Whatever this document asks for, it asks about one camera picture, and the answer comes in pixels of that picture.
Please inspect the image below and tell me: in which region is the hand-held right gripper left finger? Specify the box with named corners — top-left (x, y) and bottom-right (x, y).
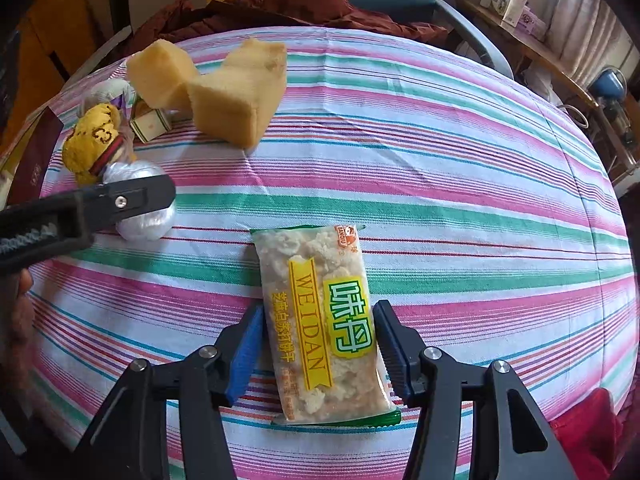
top-left (70, 302), bottom-right (266, 480)

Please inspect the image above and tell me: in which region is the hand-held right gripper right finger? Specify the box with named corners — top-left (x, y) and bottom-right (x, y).
top-left (372, 300), bottom-right (576, 480)

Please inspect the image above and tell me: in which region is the yellow sponge block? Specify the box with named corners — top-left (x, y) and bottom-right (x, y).
top-left (125, 37), bottom-right (200, 111)
top-left (186, 37), bottom-right (288, 150)

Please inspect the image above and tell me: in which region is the person's left forearm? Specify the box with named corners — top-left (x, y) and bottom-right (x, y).
top-left (0, 267), bottom-right (38, 396)

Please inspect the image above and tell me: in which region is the patterned curtain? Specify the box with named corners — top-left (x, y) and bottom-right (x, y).
top-left (545, 0), bottom-right (633, 78)

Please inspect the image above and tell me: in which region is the yellow plush toy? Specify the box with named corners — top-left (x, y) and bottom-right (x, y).
top-left (62, 103), bottom-right (136, 186)

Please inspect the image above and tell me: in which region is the pink carton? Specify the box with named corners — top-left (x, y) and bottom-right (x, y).
top-left (520, 7), bottom-right (547, 41)

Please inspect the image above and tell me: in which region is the clear snack packet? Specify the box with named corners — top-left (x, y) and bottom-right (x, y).
top-left (250, 224), bottom-right (402, 427)

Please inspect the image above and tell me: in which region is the small green white box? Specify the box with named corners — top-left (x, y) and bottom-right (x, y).
top-left (129, 100), bottom-right (173, 143)

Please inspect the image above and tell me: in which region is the white cable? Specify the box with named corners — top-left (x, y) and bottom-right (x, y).
top-left (557, 104), bottom-right (591, 128)

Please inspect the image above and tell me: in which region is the wooden wardrobe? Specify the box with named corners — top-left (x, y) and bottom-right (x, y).
top-left (0, 0), bottom-right (96, 161)

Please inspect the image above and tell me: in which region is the tall white carton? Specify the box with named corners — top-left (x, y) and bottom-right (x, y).
top-left (501, 0), bottom-right (532, 27)

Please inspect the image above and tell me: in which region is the white plastic bag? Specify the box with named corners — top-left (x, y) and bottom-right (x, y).
top-left (102, 160), bottom-right (177, 242)

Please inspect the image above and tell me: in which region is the dark red jacket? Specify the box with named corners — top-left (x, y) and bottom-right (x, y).
top-left (117, 0), bottom-right (448, 53)

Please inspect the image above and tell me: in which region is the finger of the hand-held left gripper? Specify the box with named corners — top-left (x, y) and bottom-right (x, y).
top-left (74, 174), bottom-right (177, 235)

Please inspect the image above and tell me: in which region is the red cloth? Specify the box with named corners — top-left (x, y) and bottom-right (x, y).
top-left (550, 387), bottom-right (626, 480)

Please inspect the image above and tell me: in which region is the wooden shelf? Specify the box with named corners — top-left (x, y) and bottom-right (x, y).
top-left (455, 0), bottom-right (601, 108)

